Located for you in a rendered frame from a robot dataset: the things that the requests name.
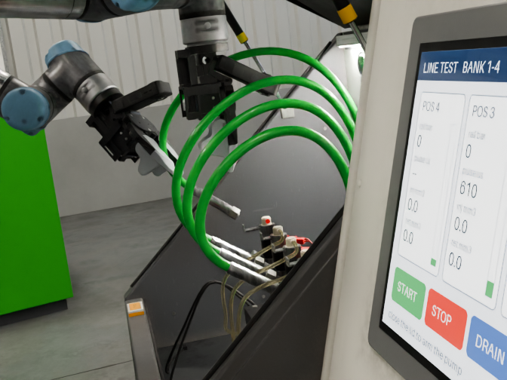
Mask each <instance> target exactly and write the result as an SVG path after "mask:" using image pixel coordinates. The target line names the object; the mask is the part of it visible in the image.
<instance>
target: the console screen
mask: <svg viewBox="0 0 507 380"><path fill-rule="evenodd" d="M367 338H368V343H369V345H370V346H371V347H372V348H373V349H374V350H375V351H376V352H377V353H378V354H379V355H380V356H381V357H382V358H383V359H384V360H385V361H386V362H387V363H388V364H389V365H390V366H391V367H392V368H393V369H394V370H396V371H397V372H398V373H399V374H400V375H401V376H402V377H403V378H404V379H405V380H507V2H500V3H496V4H491V5H482V6H477V7H473V8H465V9H460V10H455V11H447V12H442V13H438V14H430V15H425V16H420V17H416V19H415V20H414V22H413V27H412V33H411V38H410V48H409V54H408V59H407V69H406V75H405V80H404V89H403V95H402V101H401V111H400V116H399V122H398V132H397V137H396V143H395V153H394V158H393V163H392V173H391V179H390V184H389V194H388V200H387V205H386V215H385V221H384V226H383V236H382V241H381V247H380V252H379V262H378V268H377V273H376V283H375V289H374V294H373V304H372V310H371V315H370V325H369V330H368V337H367Z"/></svg>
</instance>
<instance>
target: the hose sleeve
mask: <svg viewBox="0 0 507 380"><path fill-rule="evenodd" d="M202 191H203V189H202V188H199V187H198V186H195V188H194V192H193V195H194V196H196V197H197V198H200V196H201V193H202ZM209 205H211V206H213V207H215V208H217V209H218V210H220V211H222V212H224V213H225V214H227V215H228V214H229V213H230V211H231V209H232V206H231V205H229V204H227V203H226V202H224V201H222V200H220V199H219V198H217V197H215V196H213V195H212V196H211V199H210V202H209Z"/></svg>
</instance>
